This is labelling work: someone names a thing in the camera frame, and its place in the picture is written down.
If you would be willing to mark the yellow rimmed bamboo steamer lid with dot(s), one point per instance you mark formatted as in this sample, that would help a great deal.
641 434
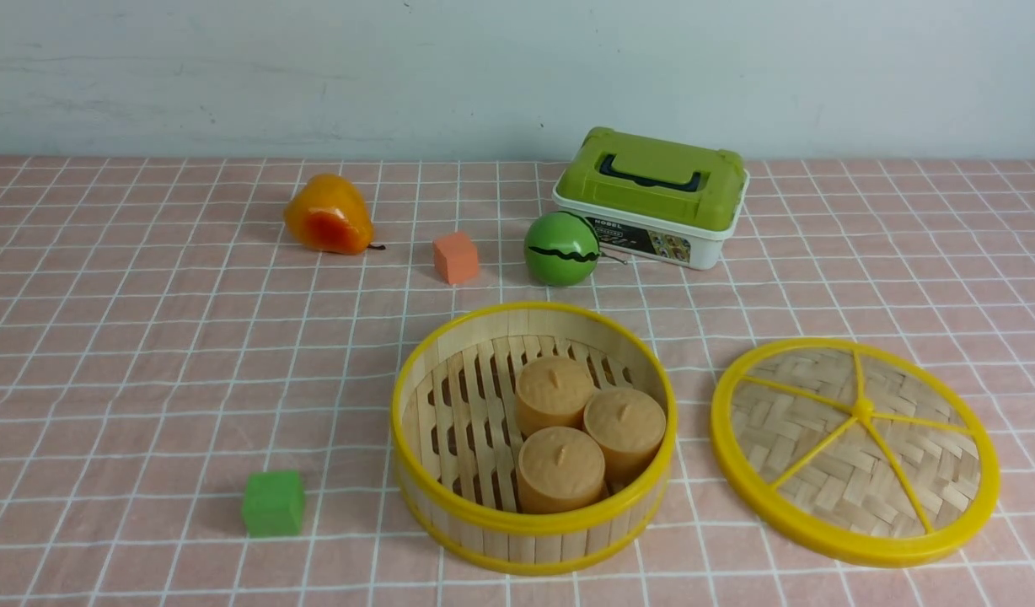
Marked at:
853 452

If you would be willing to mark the bamboo steamer basket yellow rim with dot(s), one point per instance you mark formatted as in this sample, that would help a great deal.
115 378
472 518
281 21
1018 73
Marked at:
456 438

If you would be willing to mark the green lid white storage box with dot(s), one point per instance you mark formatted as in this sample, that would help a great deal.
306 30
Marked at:
655 198

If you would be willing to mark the green toy watermelon ball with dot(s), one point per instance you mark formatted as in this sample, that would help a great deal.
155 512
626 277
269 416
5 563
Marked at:
562 249

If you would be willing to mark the orange foam cube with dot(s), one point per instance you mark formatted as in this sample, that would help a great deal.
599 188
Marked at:
456 258

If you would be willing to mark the tan bun back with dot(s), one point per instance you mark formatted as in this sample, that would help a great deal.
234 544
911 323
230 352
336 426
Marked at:
552 391

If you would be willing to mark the tan bun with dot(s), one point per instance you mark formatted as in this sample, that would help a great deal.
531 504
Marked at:
559 469
629 426
552 391

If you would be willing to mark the tan bun right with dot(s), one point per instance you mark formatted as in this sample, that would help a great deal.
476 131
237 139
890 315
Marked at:
629 426

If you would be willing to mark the tan bun front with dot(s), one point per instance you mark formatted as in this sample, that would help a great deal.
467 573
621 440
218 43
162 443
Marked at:
559 469

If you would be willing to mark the orange yellow toy pear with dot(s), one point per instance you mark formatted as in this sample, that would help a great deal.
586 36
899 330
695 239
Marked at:
329 215

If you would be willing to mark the green foam cube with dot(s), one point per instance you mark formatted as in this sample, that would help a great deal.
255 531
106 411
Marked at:
274 503

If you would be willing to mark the pink checkered tablecloth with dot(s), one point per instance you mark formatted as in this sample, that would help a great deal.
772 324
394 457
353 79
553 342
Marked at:
163 336

